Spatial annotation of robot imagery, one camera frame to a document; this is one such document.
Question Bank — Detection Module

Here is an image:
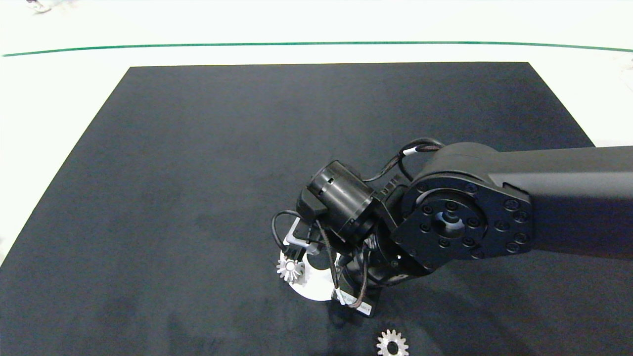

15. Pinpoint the small steel gear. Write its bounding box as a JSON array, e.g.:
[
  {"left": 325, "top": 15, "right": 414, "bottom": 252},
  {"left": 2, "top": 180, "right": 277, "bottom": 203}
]
[{"left": 376, "top": 329, "right": 410, "bottom": 356}]

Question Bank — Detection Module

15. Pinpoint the boxy wrist camera shiny side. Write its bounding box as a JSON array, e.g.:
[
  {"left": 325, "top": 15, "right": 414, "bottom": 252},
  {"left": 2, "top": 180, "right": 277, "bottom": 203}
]
[{"left": 285, "top": 217, "right": 318, "bottom": 254}]

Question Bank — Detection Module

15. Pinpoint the round white plate with pins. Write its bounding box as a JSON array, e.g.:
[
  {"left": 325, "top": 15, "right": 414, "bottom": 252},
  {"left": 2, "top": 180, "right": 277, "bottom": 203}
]
[{"left": 278, "top": 243, "right": 348, "bottom": 302}]

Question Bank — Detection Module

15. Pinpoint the dark rubber work mat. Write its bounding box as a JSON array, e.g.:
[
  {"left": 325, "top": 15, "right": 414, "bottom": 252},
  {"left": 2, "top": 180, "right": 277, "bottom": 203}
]
[{"left": 0, "top": 62, "right": 633, "bottom": 356}]

